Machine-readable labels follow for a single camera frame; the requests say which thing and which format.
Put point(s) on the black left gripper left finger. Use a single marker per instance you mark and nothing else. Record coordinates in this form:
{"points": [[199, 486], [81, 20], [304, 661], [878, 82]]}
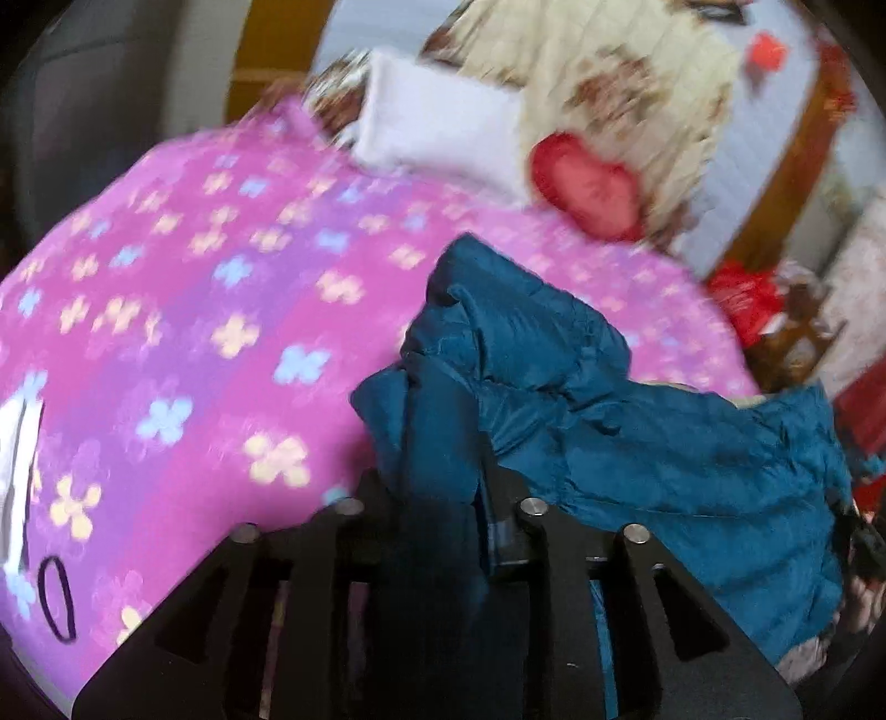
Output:
{"points": [[266, 626]]}

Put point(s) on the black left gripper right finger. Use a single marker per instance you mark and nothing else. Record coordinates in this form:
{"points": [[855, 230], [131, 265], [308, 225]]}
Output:
{"points": [[615, 625]]}

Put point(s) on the teal quilted down jacket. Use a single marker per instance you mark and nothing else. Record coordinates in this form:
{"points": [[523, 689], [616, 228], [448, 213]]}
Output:
{"points": [[498, 366]]}

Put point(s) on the person's right hand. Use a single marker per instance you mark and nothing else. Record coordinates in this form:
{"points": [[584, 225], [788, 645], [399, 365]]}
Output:
{"points": [[862, 605]]}

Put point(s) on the pink floral bedspread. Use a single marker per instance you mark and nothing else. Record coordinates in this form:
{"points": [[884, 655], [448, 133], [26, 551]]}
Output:
{"points": [[196, 330]]}

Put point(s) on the wooden chair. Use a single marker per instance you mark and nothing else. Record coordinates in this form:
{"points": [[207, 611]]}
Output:
{"points": [[790, 355]]}

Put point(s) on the white paper on bed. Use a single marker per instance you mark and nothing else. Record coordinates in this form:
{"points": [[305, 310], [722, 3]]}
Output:
{"points": [[21, 419]]}

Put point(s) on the red shopping bag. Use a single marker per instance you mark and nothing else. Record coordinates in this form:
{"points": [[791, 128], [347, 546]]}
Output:
{"points": [[750, 300]]}

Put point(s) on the red heart-shaped cushion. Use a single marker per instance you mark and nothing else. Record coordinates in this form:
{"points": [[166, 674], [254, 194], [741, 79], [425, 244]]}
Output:
{"points": [[603, 199]]}

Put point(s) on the white pillow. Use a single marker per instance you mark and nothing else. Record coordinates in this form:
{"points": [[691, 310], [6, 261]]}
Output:
{"points": [[423, 116]]}

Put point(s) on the cream floral sheet on headboard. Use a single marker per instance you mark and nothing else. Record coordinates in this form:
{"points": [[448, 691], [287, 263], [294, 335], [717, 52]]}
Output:
{"points": [[646, 84]]}

